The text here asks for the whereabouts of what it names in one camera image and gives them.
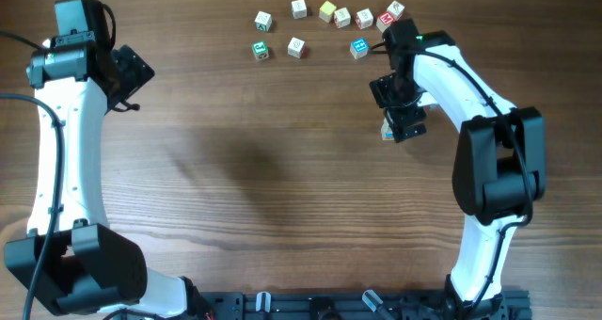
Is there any blue X base block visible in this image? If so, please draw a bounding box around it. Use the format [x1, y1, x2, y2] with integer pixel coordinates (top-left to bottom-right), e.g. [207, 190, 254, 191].
[381, 119, 394, 140]

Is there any red side picture block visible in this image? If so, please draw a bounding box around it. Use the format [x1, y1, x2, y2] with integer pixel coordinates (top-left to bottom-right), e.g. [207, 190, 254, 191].
[333, 8, 351, 29]

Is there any blue top wooden block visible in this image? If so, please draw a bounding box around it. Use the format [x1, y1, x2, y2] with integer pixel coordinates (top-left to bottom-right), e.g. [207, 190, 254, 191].
[350, 38, 370, 59]

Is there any red letter M block left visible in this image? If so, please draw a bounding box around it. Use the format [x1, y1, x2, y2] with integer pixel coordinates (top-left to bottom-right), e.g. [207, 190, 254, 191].
[287, 38, 306, 58]

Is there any red edge picture block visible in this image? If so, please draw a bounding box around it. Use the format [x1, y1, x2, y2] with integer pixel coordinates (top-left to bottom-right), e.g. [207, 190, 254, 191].
[356, 8, 373, 30]

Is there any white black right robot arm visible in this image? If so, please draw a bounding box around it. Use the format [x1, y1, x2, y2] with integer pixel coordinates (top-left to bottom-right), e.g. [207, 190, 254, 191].
[370, 19, 546, 319]

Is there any yellow top wooden block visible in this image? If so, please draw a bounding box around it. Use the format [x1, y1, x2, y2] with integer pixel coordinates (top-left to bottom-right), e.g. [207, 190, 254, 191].
[319, 1, 337, 23]

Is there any red top M block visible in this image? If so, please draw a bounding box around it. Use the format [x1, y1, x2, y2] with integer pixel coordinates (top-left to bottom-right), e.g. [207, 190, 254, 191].
[376, 11, 396, 33]

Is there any red number block far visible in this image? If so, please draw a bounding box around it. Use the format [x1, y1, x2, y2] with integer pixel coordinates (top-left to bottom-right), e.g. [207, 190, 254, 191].
[387, 0, 405, 21]

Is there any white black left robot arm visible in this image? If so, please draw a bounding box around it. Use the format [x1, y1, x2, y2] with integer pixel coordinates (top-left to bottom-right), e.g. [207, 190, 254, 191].
[4, 0, 214, 319]

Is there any green letter A block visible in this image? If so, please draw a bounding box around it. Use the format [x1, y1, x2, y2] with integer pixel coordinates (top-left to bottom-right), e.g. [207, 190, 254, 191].
[254, 11, 273, 32]

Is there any plain wooden block left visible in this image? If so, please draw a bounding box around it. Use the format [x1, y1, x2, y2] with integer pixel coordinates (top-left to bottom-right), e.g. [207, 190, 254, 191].
[292, 0, 308, 19]

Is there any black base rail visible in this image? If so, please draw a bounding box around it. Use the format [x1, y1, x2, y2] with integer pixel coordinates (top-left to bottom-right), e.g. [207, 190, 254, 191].
[201, 290, 533, 320]

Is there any green ball picture block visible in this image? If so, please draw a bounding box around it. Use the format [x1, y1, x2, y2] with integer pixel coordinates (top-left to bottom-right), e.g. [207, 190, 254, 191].
[251, 40, 269, 61]

